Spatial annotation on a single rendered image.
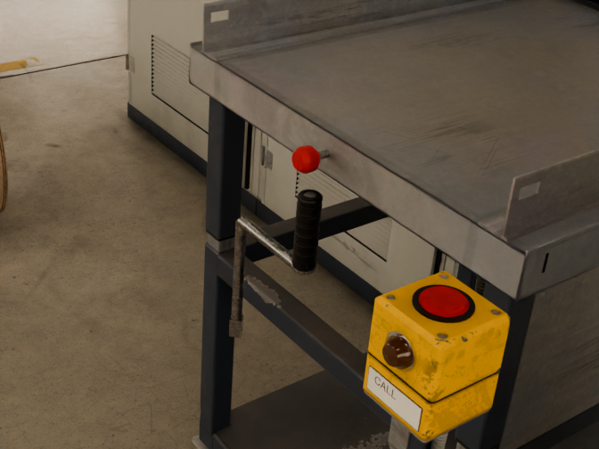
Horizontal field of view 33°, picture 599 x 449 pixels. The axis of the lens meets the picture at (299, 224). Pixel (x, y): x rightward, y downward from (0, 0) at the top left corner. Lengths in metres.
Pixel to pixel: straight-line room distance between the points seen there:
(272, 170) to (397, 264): 0.47
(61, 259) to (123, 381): 0.49
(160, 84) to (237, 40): 1.54
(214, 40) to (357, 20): 0.25
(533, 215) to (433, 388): 0.30
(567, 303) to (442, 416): 0.37
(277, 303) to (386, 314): 0.64
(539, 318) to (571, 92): 0.39
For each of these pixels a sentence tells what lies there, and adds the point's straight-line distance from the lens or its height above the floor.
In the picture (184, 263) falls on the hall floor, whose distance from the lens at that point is 2.48.
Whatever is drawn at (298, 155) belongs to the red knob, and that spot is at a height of 0.83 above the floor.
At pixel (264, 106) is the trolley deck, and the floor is 0.83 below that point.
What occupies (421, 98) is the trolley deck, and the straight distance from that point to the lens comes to 1.31.
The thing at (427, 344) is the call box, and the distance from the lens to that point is 0.78.
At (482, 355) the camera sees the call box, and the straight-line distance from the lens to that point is 0.82.
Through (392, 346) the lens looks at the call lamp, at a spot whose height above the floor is 0.88.
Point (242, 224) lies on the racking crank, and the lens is 1.35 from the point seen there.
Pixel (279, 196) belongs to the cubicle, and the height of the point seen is 0.12.
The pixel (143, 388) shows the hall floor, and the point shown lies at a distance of 2.11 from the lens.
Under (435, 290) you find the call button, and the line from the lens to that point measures 0.82.
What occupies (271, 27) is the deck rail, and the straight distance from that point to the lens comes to 1.45.
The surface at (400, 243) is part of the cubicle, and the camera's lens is 2.21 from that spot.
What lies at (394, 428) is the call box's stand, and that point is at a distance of 0.89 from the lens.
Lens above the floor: 1.36
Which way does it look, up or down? 31 degrees down
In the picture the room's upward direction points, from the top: 5 degrees clockwise
